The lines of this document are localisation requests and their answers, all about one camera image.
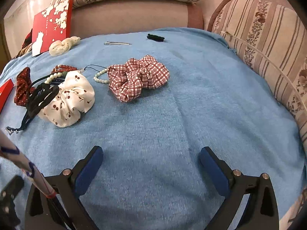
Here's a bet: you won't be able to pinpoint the white cherry print scrunchie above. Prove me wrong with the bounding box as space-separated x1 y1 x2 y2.
38 71 95 128

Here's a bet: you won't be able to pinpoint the black navy hair ties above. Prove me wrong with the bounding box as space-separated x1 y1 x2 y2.
5 73 66 135

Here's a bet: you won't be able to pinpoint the dark red dotted scrunchie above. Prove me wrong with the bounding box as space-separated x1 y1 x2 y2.
14 67 35 107

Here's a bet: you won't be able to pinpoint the red plaid scrunchie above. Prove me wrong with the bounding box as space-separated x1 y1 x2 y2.
107 55 170 102

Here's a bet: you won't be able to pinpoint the white blue patterned sleeve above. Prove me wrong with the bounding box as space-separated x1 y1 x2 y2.
1 131 57 199

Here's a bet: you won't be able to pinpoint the red tray box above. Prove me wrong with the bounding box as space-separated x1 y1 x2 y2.
0 79 14 113

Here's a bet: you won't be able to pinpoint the blue towel blanket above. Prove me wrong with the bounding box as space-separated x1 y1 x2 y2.
1 28 306 229

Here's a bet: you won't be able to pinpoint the cream knitted scrunchie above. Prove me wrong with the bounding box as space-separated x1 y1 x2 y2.
48 36 81 57

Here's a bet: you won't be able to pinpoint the pile of clothes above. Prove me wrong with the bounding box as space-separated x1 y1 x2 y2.
14 30 33 59

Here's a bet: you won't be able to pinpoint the silver hair clip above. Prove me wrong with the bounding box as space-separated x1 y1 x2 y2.
104 41 131 46

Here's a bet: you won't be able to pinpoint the striped floral pillow right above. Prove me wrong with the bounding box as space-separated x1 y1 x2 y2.
208 0 306 146

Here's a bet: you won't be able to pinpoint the red floral box lid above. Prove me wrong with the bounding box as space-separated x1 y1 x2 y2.
32 0 73 57

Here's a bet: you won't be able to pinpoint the pink padded headboard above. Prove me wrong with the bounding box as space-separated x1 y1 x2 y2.
70 0 204 39

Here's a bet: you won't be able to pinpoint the red bead bracelet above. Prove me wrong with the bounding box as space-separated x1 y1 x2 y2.
50 64 79 75

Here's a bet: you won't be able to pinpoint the small pearl bracelet charm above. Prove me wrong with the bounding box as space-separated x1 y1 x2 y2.
83 64 109 85

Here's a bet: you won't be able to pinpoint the small black hair tie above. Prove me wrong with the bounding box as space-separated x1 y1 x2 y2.
146 33 166 42

